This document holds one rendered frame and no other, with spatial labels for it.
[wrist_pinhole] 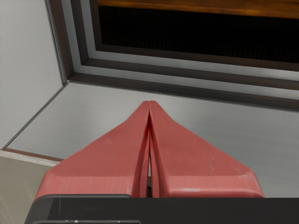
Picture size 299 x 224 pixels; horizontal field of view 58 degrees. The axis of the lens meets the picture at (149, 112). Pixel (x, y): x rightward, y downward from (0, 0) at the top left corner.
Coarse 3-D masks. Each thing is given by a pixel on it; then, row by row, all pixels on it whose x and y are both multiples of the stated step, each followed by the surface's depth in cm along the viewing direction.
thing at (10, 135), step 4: (0, 132) 26; (4, 132) 26; (8, 132) 26; (12, 132) 26; (16, 132) 25; (0, 136) 26; (4, 136) 26; (8, 136) 26; (12, 136) 26; (0, 140) 27; (4, 140) 27; (8, 140) 27; (0, 144) 27; (4, 144) 27; (0, 148) 28
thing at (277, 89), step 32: (64, 0) 18; (96, 0) 21; (64, 32) 19; (96, 32) 21; (64, 64) 20; (96, 64) 21; (128, 64) 21; (160, 64) 21; (192, 64) 20; (224, 64) 20; (256, 64) 20; (288, 64) 20; (192, 96) 19; (224, 96) 19; (256, 96) 19; (288, 96) 18
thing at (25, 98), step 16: (0, 80) 22; (16, 80) 22; (32, 80) 21; (0, 96) 23; (16, 96) 23; (32, 96) 22; (48, 96) 22; (0, 112) 24; (16, 112) 24; (32, 112) 23; (0, 128) 26; (16, 128) 25
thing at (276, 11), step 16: (112, 0) 30; (128, 0) 30; (144, 0) 30; (160, 0) 30; (176, 0) 30; (192, 0) 30; (208, 0) 30; (224, 0) 30; (240, 0) 30; (256, 0) 30; (272, 0) 30; (288, 0) 29; (272, 16) 27; (288, 16) 26
